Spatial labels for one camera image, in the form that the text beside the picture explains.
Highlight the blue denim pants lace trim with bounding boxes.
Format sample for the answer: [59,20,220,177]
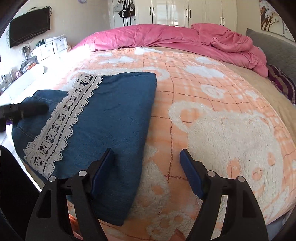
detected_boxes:
[11,72,157,226]

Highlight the white bedroom door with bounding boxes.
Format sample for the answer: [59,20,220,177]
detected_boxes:
[108,0,137,29]

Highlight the person's right hand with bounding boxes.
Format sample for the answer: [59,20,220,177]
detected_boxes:
[170,229,186,241]

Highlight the white low tv counter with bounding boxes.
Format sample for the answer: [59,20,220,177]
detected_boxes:
[1,64,45,105]

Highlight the white drawer cabinet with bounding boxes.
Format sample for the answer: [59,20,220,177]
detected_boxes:
[32,35,68,61]

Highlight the peach bear fleece blanket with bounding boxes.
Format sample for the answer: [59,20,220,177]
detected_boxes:
[21,46,296,241]

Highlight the beige bed sheet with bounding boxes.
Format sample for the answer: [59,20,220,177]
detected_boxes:
[157,46,296,123]

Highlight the purple striped pillow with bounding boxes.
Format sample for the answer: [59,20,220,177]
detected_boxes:
[267,65,295,106]

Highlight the hanging bags on door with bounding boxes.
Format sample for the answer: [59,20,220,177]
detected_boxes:
[113,0,135,18]

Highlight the pink duvet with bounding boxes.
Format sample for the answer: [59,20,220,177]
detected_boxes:
[77,23,268,78]

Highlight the grey quilted headboard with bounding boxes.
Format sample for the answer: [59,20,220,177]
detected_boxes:
[246,29,296,84]

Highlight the white glossy wardrobe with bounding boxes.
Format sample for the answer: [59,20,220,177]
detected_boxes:
[135,0,237,31]

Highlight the black wall television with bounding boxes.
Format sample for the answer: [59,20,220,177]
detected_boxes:
[9,6,52,48]

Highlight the floral wall painting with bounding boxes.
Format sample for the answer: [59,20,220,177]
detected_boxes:
[258,0,295,42]

